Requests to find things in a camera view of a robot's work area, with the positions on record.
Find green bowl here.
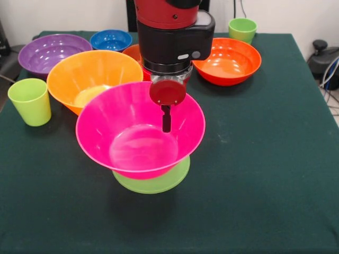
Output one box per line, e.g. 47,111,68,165
111,155,191,195

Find blue bowl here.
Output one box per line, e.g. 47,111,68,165
89,29,133,53

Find lime yellow cup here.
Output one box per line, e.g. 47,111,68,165
7,78,52,127

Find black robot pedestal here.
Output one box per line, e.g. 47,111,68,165
126,0,210,33

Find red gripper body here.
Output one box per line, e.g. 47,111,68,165
149,80,187,107

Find dark green tablecloth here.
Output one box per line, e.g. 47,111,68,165
0,31,339,254

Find wide orange-red bowl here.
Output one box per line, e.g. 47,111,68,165
192,37,262,87

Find green cup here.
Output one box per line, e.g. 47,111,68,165
228,17,258,44

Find pink bowl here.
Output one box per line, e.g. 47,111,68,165
75,81,207,180

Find black wall cable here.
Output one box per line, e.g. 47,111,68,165
231,0,247,21

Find small orange-red bowl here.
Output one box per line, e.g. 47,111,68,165
122,43,144,66

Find tangle of floor cables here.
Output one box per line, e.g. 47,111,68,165
319,57,339,117

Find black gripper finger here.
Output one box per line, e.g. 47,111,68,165
160,105,173,133

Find purple bowl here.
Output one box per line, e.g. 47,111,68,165
17,33,93,79

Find large yellow-orange bowl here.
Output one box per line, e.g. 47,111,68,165
46,49,144,116

